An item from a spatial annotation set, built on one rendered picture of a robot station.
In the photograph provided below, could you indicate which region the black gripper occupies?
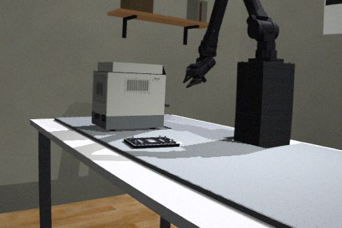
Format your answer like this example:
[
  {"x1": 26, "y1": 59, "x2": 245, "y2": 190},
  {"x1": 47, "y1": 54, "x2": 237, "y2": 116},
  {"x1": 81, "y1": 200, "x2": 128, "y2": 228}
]
[{"x1": 183, "y1": 62, "x2": 209, "y2": 88}]

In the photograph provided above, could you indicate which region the off-white box-shaped machine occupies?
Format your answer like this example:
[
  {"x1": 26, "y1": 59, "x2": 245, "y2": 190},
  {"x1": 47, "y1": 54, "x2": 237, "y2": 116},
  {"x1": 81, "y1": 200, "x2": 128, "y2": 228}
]
[{"x1": 91, "y1": 62, "x2": 170, "y2": 131}]

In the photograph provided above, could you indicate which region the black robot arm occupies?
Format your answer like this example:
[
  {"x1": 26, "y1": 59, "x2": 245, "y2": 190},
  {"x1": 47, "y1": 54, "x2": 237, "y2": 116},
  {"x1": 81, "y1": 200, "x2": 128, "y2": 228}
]
[{"x1": 190, "y1": 0, "x2": 284, "y2": 69}]

